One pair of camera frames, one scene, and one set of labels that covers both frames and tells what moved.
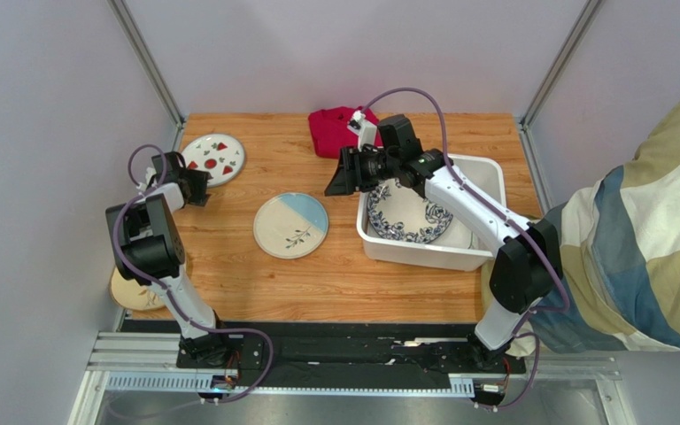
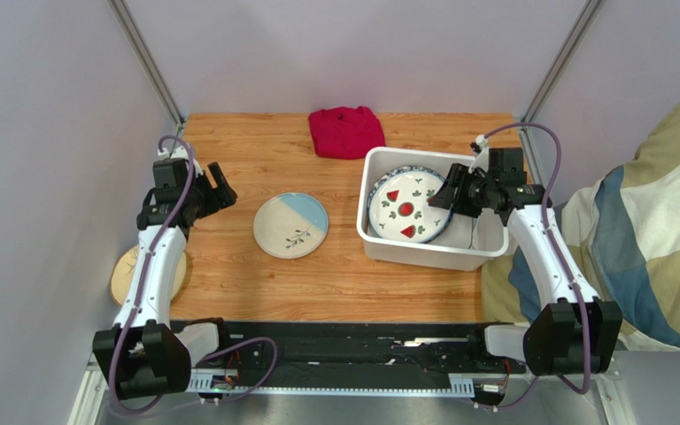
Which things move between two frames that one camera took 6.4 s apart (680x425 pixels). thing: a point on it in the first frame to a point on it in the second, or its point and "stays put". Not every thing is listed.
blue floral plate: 402,214 stays put
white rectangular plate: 457,235 stays put
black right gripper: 352,170 to 460,190
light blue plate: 290,225 stays put
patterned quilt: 639,245 stays put
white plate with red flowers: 220,154 to 398,210
